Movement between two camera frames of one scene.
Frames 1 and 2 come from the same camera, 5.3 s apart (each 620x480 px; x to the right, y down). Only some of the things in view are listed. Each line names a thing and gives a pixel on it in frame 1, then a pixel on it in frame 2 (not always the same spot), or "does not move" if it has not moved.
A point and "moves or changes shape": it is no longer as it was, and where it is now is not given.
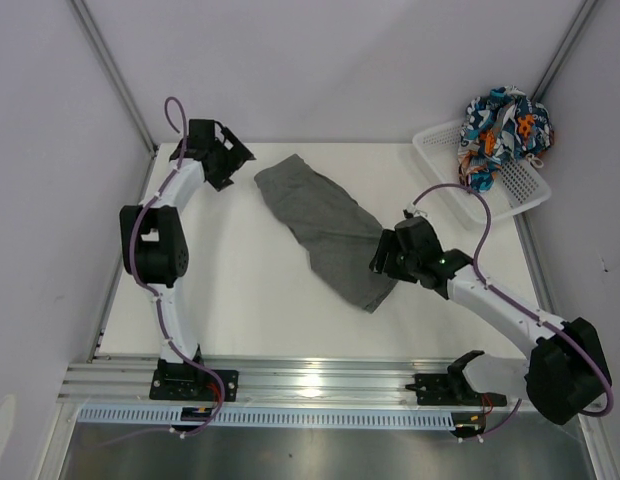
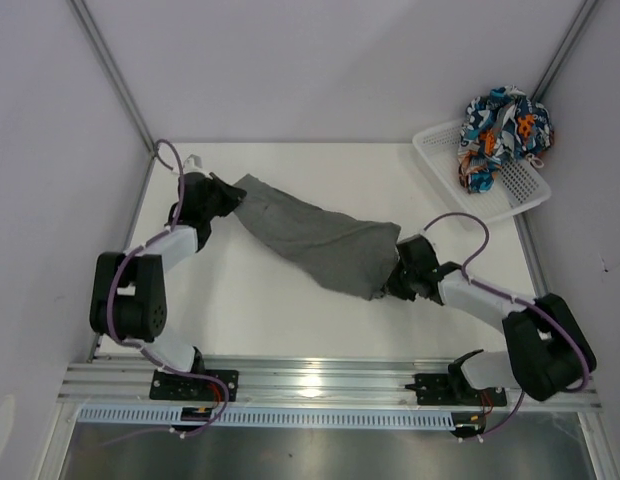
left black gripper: (237, 157) -> (231, 195)
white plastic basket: (520, 184) does not move
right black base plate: (453, 388) does not move
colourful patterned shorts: (498, 126) does not move
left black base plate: (192, 385) does not move
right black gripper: (389, 243) -> (394, 288)
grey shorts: (337, 233) moves or changes shape
